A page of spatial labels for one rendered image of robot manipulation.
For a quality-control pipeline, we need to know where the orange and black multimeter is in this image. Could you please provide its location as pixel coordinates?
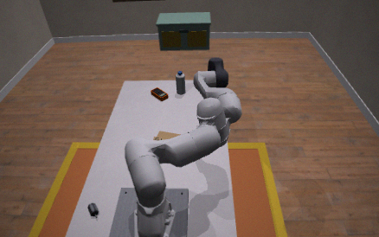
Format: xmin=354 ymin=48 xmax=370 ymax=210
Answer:
xmin=151 ymin=87 xmax=169 ymax=101

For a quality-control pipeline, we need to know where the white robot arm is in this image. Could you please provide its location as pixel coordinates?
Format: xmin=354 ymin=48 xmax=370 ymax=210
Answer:
xmin=125 ymin=57 xmax=241 ymax=237

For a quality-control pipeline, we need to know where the tan square mat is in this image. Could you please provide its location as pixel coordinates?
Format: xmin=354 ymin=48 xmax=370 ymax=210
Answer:
xmin=157 ymin=131 xmax=181 ymax=140

